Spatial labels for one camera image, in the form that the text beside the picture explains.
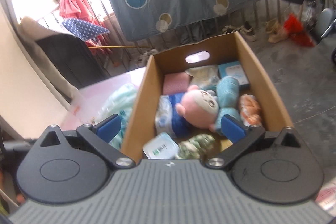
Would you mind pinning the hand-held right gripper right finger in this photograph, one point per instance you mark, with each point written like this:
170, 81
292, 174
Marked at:
233, 129

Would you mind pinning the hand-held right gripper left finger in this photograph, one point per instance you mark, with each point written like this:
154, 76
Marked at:
109, 128

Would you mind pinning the teal plush toy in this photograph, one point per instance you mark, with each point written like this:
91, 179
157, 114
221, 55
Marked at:
228, 90

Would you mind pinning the green patterned cloth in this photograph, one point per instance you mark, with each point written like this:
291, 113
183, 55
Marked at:
195, 148

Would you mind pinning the pink plush doll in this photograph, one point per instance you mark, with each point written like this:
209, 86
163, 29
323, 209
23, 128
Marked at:
197, 103

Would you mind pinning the white yogurt cup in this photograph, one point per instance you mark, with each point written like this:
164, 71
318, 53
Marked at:
160, 148

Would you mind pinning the blue white tissue pack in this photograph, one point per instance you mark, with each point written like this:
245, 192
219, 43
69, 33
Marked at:
163, 119

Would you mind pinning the light blue box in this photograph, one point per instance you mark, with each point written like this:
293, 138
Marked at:
233, 73

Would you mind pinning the clear plastic packet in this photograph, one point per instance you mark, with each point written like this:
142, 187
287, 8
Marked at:
202, 73

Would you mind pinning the cardboard box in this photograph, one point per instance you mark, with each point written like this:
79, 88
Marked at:
262, 69

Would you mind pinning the pink towel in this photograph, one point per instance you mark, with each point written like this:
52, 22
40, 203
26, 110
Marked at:
176, 83

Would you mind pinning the white plastic bag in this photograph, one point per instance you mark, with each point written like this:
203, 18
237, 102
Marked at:
118, 100

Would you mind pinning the dark cabinet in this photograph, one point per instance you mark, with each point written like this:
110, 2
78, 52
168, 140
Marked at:
68, 61

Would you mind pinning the yellow pole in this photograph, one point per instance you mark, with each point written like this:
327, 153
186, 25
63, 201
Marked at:
115, 47

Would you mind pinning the white black sneaker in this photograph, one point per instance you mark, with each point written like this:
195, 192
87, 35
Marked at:
250, 35

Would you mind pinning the blue star print cloth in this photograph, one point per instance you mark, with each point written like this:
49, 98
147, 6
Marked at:
84, 28

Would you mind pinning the beige slipper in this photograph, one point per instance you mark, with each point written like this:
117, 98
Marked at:
278, 35

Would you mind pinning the woven tan slipper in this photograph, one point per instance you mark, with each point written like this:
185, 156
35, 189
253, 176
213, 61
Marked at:
271, 24

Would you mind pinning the red plastic bag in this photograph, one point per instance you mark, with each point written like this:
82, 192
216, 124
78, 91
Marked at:
298, 29

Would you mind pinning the metal railing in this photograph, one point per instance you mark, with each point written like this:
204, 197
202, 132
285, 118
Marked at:
267, 8

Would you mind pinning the beige cover cloth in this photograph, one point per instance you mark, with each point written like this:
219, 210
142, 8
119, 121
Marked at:
29, 27

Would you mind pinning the red hanging cloth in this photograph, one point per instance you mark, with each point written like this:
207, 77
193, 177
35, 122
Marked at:
71, 3

